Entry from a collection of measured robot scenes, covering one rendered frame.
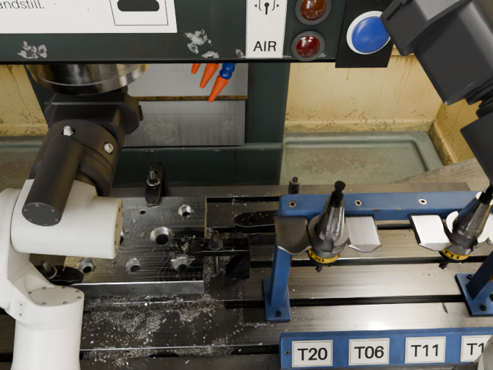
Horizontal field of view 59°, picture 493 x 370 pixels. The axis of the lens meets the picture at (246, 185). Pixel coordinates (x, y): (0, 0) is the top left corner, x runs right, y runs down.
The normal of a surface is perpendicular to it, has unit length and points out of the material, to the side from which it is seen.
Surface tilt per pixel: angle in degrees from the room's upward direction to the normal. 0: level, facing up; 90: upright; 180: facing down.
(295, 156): 0
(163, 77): 90
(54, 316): 56
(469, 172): 24
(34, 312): 49
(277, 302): 90
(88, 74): 90
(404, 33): 90
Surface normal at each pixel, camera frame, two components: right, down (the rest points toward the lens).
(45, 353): 0.32, 0.11
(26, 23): 0.04, 0.73
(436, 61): -0.85, 0.38
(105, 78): 0.49, 0.65
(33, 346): -0.01, 0.07
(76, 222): 0.17, -0.14
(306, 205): 0.01, -0.68
